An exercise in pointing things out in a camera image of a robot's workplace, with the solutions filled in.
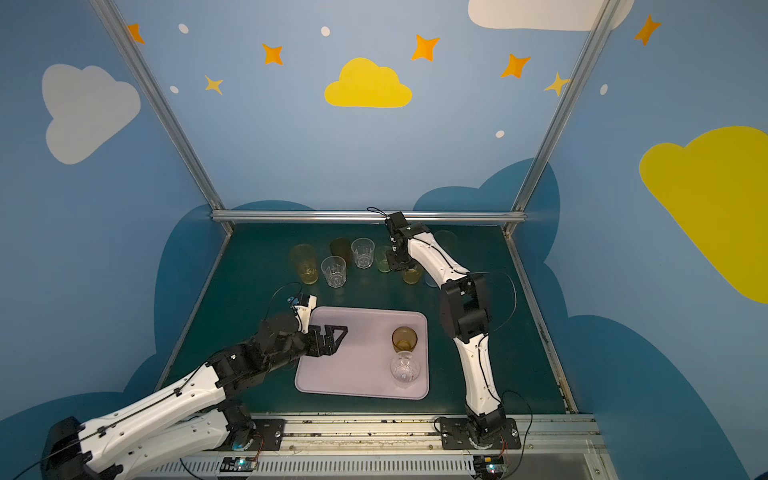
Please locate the tall pale blue cup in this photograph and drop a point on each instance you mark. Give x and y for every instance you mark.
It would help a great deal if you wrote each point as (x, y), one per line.
(429, 281)

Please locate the left green circuit board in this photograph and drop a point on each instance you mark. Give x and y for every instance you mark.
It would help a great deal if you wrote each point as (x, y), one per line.
(232, 465)

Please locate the brown amber short cup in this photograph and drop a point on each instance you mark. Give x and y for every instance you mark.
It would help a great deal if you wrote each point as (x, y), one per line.
(404, 339)

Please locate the aluminium back frame rail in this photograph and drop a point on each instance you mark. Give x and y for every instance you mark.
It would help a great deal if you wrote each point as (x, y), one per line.
(362, 217)

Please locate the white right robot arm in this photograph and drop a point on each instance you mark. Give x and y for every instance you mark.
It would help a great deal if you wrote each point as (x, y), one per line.
(464, 316)

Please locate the aluminium corner post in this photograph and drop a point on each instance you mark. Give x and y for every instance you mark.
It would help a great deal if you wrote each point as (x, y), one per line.
(113, 22)
(580, 74)

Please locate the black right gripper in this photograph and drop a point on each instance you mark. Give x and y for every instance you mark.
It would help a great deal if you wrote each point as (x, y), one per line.
(395, 261)

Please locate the aluminium front rail base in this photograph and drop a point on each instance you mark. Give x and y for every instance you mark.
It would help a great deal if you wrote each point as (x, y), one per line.
(376, 446)

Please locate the aluminium right corner post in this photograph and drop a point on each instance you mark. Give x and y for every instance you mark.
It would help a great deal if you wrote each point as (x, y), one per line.
(580, 74)

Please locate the yellow short cup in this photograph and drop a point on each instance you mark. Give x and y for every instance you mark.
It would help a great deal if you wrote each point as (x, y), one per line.
(413, 275)

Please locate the clear faceted glass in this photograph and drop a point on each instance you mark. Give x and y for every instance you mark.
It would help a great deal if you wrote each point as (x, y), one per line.
(334, 269)
(405, 368)
(363, 250)

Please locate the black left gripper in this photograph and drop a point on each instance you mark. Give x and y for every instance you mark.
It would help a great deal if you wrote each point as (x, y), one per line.
(318, 342)

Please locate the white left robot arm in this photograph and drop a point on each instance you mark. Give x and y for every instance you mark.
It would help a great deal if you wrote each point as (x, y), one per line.
(199, 412)

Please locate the dark olive cup back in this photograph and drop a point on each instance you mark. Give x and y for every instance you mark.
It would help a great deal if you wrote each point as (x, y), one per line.
(341, 247)

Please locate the small green cup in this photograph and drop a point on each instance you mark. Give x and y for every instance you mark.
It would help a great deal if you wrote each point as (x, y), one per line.
(381, 258)

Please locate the lilac plastic tray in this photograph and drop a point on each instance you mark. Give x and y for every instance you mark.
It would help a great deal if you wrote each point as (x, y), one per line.
(362, 364)

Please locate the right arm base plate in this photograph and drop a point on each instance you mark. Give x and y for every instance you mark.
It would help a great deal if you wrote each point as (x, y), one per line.
(460, 434)

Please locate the tall yellow plastic cup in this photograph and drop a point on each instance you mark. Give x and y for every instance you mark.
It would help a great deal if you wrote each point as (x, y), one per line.
(304, 261)

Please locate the right green circuit board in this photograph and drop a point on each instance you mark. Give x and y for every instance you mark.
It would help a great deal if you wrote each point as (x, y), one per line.
(489, 467)

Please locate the clear faceted glass back middle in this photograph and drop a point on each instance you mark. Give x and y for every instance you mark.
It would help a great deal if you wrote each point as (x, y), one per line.
(363, 250)

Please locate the aluminium left corner post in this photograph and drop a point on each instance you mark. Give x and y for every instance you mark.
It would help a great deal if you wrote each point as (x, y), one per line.
(113, 22)

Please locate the green circuit board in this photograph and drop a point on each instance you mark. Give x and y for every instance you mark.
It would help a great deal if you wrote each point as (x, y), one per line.
(232, 465)
(489, 467)

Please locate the green tinted cup back right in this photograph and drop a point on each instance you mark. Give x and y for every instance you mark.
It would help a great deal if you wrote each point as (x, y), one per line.
(447, 240)

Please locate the clear faceted glass front left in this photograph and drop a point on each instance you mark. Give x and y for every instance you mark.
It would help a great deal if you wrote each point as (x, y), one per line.
(334, 269)

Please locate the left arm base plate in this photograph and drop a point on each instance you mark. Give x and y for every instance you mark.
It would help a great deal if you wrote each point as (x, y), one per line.
(260, 434)

